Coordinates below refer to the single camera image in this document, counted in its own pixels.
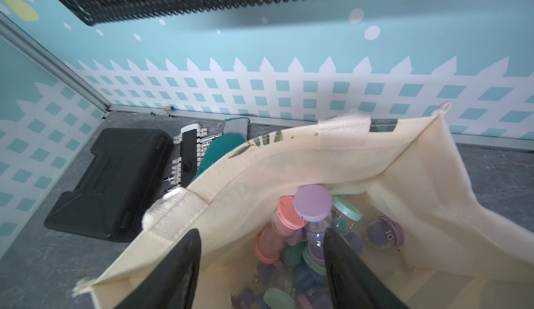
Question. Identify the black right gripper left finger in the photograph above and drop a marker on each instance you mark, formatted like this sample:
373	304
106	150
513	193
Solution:
173	283

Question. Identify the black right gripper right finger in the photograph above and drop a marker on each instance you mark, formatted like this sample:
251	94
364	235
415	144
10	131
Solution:
352	284

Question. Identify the purple hourglass cluster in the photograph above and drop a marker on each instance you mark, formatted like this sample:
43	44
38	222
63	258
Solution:
385	233

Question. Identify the pink hourglass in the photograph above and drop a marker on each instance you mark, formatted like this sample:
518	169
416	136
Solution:
284	224

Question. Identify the cream floral canvas tote bag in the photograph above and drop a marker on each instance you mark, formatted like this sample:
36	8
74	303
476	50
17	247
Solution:
456	253

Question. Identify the teal hourglass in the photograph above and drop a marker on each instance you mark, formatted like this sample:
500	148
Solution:
278	299

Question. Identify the black plastic tool case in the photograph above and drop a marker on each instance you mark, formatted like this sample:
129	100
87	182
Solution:
109	201

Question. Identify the green work glove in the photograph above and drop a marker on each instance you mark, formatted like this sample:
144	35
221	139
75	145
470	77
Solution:
234	134

